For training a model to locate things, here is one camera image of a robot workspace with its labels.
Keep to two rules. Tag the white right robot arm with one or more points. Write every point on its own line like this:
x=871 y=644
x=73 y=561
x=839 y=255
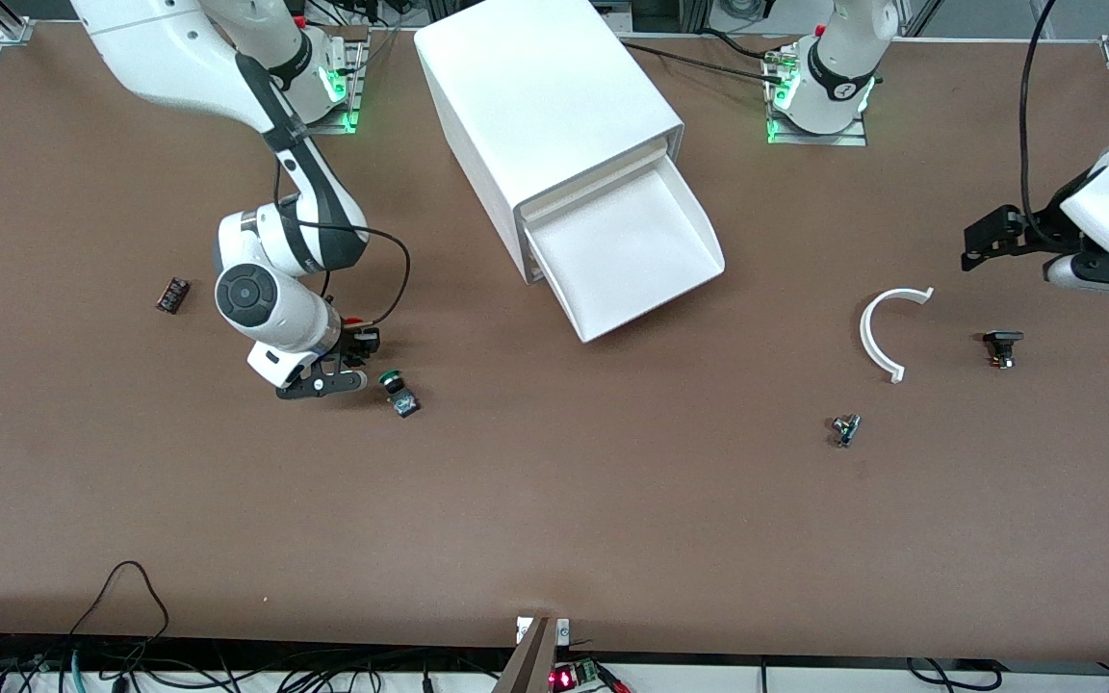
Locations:
x=169 y=48

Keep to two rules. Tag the small black electronic component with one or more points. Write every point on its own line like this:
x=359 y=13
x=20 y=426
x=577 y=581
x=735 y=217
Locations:
x=172 y=295

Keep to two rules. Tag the white drawer cabinet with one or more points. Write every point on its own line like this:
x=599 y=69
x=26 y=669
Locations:
x=535 y=96

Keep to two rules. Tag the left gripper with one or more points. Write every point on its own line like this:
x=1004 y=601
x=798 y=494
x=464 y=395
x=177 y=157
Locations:
x=1052 y=228

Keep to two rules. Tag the small green metal component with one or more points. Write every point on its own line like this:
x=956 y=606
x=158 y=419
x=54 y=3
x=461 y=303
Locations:
x=845 y=429

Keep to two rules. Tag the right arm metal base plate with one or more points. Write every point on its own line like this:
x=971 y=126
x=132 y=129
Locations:
x=348 y=106

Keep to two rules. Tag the wooden post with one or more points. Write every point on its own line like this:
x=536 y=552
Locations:
x=530 y=664

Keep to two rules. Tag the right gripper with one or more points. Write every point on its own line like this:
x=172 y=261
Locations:
x=358 y=341

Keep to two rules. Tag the green push button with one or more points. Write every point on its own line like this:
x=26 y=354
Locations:
x=399 y=393

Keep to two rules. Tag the white drawer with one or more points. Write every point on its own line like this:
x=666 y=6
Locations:
x=631 y=250

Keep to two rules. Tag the circuit board with red light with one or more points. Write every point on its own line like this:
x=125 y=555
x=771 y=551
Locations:
x=574 y=677

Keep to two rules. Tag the white metal bracket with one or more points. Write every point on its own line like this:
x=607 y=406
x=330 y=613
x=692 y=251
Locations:
x=562 y=630

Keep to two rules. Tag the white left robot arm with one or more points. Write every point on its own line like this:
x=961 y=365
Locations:
x=843 y=48

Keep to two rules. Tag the black square push button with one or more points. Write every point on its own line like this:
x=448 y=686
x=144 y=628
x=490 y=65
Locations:
x=1003 y=339

